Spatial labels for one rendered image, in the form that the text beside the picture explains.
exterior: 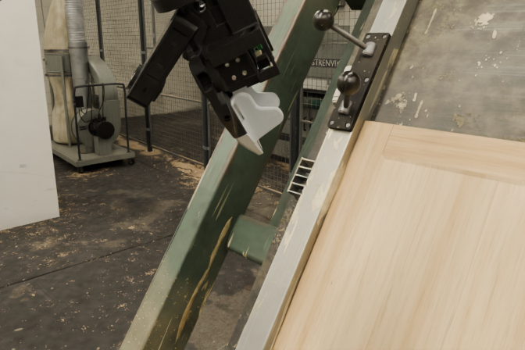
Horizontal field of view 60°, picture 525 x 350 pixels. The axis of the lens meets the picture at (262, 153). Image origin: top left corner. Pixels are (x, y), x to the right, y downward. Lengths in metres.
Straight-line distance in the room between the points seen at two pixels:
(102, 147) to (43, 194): 1.56
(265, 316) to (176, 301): 0.23
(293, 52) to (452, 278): 0.58
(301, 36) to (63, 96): 5.26
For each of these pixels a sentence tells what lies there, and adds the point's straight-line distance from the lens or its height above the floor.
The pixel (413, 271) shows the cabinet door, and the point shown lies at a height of 1.17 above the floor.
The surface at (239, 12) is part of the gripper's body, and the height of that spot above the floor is 1.52.
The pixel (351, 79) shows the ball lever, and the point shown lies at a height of 1.43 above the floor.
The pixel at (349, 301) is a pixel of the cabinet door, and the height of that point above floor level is 1.11.
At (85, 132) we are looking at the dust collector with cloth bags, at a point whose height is 0.43.
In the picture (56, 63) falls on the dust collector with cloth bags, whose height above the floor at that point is 1.20.
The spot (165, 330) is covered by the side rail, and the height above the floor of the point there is 0.95.
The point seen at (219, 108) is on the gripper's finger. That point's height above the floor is 1.42.
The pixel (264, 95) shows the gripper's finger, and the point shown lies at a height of 1.43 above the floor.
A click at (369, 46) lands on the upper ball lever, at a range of 0.86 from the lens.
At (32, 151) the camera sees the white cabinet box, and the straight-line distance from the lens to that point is 4.14.
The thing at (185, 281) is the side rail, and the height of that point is 1.03.
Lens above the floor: 1.49
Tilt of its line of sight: 14 degrees down
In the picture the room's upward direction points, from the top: straight up
